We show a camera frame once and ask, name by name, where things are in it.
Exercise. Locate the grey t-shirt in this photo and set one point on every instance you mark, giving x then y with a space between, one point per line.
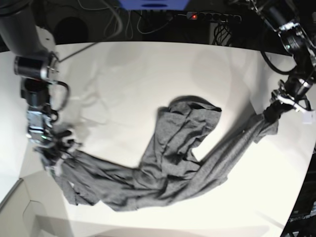
168 171

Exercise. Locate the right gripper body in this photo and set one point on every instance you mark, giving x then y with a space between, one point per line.
54 150

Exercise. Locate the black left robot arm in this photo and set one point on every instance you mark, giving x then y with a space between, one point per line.
281 17

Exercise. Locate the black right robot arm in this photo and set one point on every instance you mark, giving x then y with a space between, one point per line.
37 66

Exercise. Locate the blue box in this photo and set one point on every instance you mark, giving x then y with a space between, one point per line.
154 4

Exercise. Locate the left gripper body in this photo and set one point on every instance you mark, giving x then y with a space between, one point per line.
290 95

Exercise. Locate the black power strip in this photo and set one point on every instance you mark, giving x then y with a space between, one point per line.
214 17

